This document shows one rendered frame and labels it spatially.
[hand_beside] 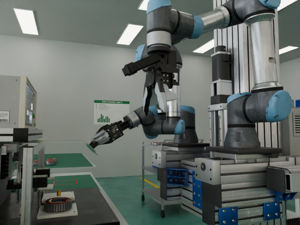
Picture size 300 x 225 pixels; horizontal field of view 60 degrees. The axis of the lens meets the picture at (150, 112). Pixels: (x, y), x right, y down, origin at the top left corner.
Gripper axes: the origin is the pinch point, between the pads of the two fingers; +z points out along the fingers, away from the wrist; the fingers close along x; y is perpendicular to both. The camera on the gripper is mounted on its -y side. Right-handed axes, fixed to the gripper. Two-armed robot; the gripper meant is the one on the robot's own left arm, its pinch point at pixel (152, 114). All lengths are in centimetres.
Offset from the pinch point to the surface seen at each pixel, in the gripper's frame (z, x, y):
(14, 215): 37, 43, -40
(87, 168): 42, 202, 9
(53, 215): 37, 39, -26
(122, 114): -42, 571, 147
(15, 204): 33, 43, -40
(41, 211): 37, 45, -30
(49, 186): 27, 44, -28
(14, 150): 12, 37, -40
